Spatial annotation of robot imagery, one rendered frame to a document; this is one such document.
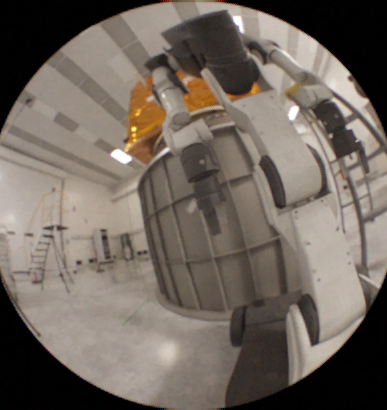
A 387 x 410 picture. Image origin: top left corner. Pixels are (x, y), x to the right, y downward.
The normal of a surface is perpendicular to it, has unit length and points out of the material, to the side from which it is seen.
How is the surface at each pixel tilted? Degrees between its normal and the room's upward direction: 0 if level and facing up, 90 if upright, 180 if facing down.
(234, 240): 90
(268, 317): 45
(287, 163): 86
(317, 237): 60
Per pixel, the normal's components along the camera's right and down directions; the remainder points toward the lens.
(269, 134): -0.40, 0.07
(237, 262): -0.34, -0.14
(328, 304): -0.49, -0.73
